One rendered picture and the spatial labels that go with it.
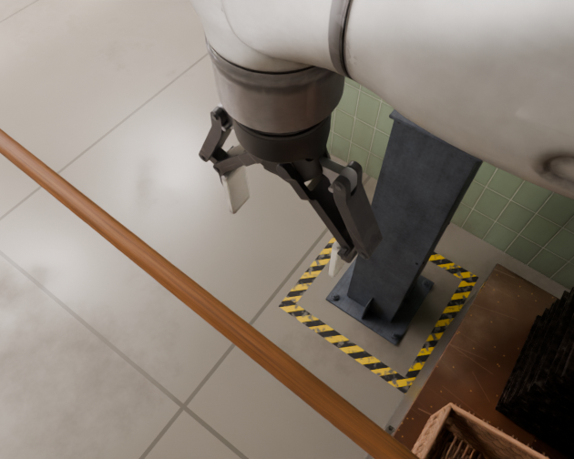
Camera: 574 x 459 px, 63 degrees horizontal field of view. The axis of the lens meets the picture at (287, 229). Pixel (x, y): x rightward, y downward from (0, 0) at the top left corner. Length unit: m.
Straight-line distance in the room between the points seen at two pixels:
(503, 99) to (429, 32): 0.03
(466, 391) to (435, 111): 1.11
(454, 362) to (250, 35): 1.11
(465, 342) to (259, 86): 1.09
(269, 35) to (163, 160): 2.13
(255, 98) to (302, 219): 1.79
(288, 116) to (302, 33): 0.09
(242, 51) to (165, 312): 1.71
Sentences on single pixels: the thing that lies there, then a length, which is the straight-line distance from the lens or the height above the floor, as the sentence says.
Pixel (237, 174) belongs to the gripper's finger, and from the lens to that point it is 0.50.
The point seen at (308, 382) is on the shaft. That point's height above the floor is 1.20.
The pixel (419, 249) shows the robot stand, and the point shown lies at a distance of 1.39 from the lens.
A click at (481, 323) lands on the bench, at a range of 1.34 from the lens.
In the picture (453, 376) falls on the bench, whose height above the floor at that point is 0.58.
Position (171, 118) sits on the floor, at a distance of 2.53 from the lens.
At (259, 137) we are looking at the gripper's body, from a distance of 0.33.
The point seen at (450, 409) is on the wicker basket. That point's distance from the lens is 1.08.
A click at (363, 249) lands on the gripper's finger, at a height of 1.38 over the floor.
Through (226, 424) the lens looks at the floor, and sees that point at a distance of 1.78.
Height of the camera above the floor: 1.74
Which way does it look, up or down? 58 degrees down
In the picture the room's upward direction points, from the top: straight up
